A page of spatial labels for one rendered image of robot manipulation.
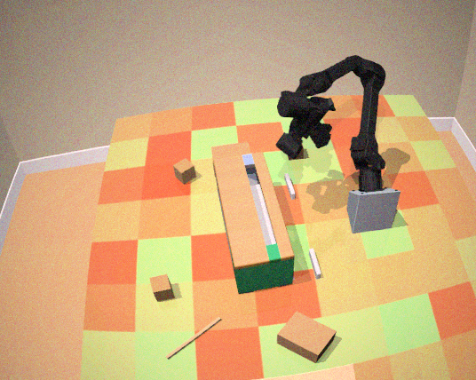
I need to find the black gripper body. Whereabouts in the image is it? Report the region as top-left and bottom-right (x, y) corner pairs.
(275, 118), (318, 159)

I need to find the tan thin stick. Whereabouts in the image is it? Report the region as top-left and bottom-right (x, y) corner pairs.
(165, 317), (222, 359)

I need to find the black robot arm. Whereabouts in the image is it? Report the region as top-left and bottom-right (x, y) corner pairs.
(277, 55), (386, 193)

